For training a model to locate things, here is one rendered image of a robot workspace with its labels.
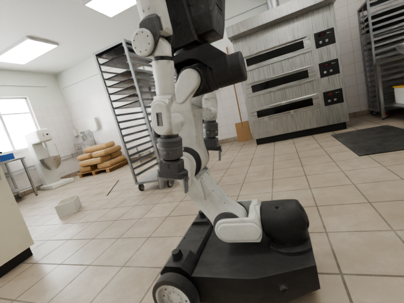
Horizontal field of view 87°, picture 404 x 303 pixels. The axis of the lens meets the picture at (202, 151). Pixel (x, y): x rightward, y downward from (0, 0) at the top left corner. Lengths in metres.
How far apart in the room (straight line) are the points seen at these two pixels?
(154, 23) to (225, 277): 0.92
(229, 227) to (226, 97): 4.23
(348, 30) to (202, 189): 4.56
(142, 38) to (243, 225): 0.78
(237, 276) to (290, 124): 3.23
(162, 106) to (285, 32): 3.42
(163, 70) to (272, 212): 0.69
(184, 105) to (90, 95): 6.20
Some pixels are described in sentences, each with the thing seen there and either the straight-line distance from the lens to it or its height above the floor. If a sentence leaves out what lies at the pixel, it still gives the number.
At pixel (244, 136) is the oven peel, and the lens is 4.71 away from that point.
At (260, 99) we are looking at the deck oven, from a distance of 3.89.
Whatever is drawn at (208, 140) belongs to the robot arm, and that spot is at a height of 0.65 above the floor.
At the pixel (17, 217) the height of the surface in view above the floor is 0.36.
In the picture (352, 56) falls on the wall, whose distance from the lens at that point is 5.09.
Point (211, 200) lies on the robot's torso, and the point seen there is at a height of 0.41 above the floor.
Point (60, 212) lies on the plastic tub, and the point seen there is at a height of 0.06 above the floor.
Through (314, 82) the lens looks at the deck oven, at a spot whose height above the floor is 0.84.
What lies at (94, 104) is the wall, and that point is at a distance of 6.96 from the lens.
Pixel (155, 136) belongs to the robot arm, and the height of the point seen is 0.76.
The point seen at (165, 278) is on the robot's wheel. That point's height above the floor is 0.20.
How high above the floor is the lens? 0.80
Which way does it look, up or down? 10 degrees down
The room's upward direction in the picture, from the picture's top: 15 degrees counter-clockwise
